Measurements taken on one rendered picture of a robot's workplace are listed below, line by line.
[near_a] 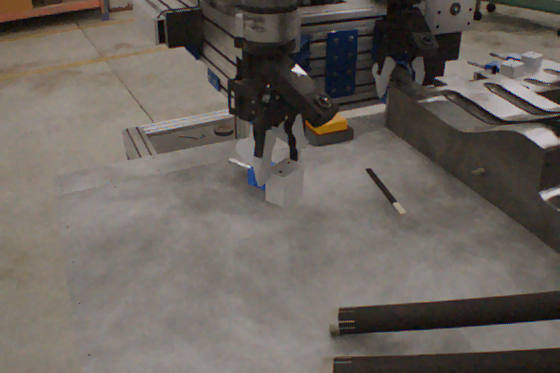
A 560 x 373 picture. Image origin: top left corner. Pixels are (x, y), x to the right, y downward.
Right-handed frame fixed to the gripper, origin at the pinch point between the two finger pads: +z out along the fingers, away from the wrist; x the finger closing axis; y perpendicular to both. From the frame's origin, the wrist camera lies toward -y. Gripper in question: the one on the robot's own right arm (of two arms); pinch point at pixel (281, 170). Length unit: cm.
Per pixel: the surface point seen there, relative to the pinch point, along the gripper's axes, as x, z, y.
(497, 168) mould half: -18.8, -1.5, -26.8
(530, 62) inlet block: -74, -2, -17
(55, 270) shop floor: -7, 85, 110
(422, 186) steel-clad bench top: -16.5, 4.6, -16.1
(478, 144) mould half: -21.1, -3.4, -22.6
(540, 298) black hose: 8.5, -3.3, -40.8
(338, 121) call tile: -22.1, 1.0, 4.2
